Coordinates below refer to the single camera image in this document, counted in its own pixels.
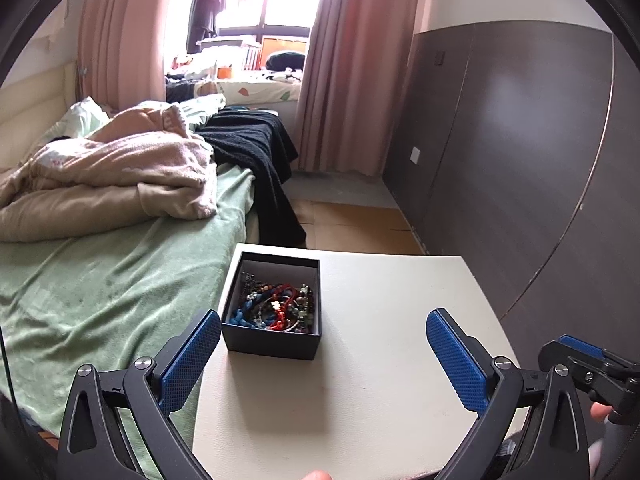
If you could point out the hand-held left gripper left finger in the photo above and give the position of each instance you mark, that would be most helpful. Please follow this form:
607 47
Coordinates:
192 360

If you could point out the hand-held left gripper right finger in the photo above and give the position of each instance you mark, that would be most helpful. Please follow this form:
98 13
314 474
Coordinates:
457 360

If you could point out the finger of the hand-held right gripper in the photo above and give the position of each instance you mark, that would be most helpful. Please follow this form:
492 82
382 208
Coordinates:
600 375

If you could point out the dark square jewelry box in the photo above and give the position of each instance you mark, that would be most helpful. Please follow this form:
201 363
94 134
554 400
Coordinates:
270 347

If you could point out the pile of beaded jewelry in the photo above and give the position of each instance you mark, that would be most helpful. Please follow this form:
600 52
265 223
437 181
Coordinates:
275 305

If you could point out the person's right hand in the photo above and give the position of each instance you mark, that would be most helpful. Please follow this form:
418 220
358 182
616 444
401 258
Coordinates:
600 412

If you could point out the person's left hand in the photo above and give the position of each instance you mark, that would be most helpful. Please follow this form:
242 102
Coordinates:
316 475

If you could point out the green bed sheet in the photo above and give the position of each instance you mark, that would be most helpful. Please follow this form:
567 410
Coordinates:
100 300

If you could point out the pink fleece blanket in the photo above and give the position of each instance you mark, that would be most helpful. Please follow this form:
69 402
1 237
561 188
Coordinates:
125 175

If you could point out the black knit cloth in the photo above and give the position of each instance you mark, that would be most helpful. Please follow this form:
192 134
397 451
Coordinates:
250 145

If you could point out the pale green garment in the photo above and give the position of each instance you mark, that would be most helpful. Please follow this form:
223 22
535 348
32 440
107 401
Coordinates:
200 110

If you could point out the pale green pillow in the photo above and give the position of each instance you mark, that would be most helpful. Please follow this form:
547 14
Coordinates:
80 120

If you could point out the white leaf print cushion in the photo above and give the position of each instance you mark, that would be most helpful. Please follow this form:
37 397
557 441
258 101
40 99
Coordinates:
265 91

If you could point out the small orange box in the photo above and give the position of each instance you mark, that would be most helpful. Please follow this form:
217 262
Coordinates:
225 72

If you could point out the cream padded headboard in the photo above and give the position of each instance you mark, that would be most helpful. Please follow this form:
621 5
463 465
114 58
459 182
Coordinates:
35 105

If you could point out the pink window curtain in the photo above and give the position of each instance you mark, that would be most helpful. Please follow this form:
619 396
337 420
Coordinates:
355 70
125 35

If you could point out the black bag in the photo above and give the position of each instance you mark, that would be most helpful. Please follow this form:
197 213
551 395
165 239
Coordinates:
285 61

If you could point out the orange cabinet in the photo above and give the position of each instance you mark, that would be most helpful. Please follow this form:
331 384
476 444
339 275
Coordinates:
280 44

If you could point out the hanging dark clothes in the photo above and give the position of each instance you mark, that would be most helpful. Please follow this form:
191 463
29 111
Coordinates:
207 5

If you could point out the white wall socket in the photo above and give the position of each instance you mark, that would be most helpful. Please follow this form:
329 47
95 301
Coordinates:
415 154

